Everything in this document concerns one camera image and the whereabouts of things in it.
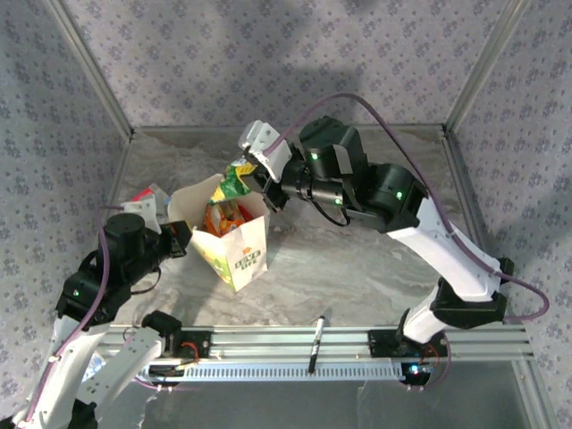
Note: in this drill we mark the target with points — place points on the green Fox's candy bag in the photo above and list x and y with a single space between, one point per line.
232 183

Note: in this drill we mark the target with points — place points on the orange white label snack bag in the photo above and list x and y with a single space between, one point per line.
232 223

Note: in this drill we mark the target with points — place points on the white flower print paper bag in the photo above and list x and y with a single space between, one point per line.
246 263

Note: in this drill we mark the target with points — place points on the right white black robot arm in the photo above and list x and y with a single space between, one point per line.
447 259

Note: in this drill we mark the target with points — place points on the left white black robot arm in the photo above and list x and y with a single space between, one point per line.
78 353

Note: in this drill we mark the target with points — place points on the black board without lit LED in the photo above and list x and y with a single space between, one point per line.
165 371

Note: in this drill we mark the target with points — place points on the white blue small card pack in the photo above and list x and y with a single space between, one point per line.
97 366

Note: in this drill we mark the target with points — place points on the black marker pen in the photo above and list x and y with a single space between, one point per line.
316 344

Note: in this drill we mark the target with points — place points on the black board with lit LED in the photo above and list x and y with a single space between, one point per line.
415 373

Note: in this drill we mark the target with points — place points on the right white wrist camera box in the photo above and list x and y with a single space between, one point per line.
257 134

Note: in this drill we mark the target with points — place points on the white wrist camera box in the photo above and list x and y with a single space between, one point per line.
140 210
257 134

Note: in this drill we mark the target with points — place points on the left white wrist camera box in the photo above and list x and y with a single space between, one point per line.
140 210

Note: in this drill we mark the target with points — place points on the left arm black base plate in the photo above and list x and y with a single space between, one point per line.
199 344

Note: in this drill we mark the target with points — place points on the aluminium mounting rail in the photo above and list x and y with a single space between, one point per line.
277 342

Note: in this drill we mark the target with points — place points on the aluminium frame post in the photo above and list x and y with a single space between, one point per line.
97 76
485 67

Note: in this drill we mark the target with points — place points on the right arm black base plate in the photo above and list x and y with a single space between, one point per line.
380 344

